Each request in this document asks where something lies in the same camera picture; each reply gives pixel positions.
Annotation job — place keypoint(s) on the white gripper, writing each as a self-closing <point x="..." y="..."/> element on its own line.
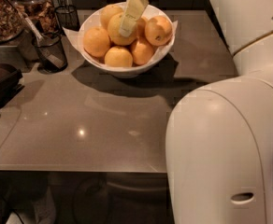
<point x="134" y="12"/>

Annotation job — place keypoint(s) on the large yellow-green top orange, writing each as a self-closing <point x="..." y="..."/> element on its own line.
<point x="114" y="34"/>

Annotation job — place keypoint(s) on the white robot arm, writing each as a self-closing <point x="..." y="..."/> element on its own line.
<point x="219" y="138"/>

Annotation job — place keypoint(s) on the white ceramic bowl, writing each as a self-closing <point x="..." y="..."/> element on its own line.
<point x="124" y="72"/>

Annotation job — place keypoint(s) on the white paper bowl liner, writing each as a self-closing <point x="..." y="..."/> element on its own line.
<point x="71" y="36"/>

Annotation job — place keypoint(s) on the orange at back middle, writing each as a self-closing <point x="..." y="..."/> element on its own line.
<point x="140" y="29"/>

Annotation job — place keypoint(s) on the orange at back left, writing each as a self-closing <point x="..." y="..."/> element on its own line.
<point x="108" y="12"/>

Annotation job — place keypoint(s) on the orange at front right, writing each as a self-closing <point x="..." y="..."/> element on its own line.
<point x="141" y="50"/>

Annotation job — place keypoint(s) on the black mesh cup back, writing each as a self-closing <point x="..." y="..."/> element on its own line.
<point x="68" y="17"/>

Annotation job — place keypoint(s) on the black mesh cup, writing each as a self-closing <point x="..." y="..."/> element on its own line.
<point x="68" y="17"/>
<point x="50" y="52"/>

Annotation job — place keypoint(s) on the glass jar of snacks right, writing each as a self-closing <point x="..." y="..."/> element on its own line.
<point x="39" y="10"/>

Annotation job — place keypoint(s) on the black mesh cup front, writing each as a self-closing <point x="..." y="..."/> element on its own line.
<point x="50" y="52"/>

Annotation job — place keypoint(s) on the metal serving scoop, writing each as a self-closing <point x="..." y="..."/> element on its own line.
<point x="27" y="22"/>

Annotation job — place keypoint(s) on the dark brown tray device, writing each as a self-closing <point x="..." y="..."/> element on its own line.
<point x="9" y="82"/>

